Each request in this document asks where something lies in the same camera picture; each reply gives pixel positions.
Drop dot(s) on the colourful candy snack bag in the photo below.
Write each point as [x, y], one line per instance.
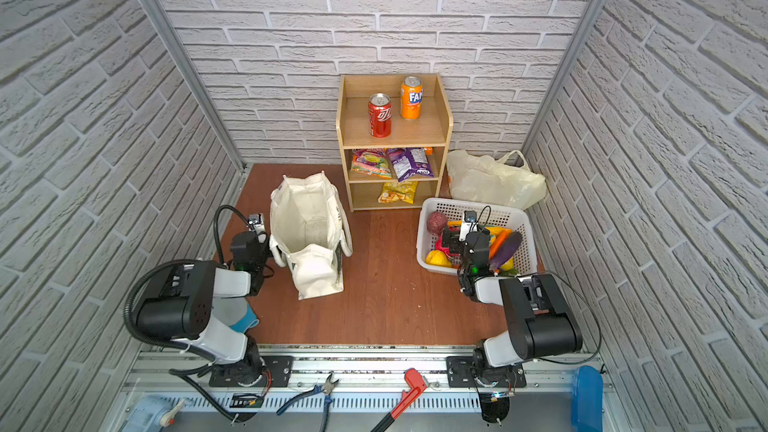
[373, 162]

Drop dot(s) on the orange carrot toy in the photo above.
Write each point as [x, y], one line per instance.
[498, 236]

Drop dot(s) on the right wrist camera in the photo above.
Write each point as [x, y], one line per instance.
[469, 222]

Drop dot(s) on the wooden shelf unit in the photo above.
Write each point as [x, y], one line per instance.
[433, 129]

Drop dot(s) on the purple eggplant toy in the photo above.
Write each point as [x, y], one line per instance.
[506, 251]

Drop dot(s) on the dark red round fruit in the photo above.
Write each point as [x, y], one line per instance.
[436, 222]

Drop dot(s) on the yellow lemon toy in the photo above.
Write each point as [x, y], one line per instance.
[438, 258]

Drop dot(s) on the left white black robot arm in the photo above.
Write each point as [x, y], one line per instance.
[201, 307]

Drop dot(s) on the purple snack bag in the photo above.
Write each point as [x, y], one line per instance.
[409, 163]

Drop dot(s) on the blue plastic container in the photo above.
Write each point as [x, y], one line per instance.
[587, 400]

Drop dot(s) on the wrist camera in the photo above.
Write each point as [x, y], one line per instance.
[256, 223]
[469, 222]

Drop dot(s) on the aluminium mounting rail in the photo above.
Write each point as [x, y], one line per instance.
[370, 379]

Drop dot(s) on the red black clamp tool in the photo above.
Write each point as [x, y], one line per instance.
[417, 386]

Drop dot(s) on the white floral canvas tote bag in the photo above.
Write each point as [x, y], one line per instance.
[310, 234]

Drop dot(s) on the yellow chips bag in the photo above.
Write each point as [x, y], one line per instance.
[398, 192]

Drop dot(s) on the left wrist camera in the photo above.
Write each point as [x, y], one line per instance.
[256, 223]

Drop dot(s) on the grey blue work glove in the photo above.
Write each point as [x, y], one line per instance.
[234, 313]

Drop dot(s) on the orange Fanta can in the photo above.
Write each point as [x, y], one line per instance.
[411, 97]

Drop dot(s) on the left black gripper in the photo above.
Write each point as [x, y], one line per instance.
[252, 249]

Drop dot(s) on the red cola can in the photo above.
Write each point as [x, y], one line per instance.
[380, 112]

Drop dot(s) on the cream plastic grocery bag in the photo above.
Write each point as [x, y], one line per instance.
[507, 181]

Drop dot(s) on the white plastic basket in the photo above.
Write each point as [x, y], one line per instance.
[525, 259]

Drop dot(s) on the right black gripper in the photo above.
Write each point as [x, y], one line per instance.
[455, 240]

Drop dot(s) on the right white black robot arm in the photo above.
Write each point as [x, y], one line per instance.
[539, 321]

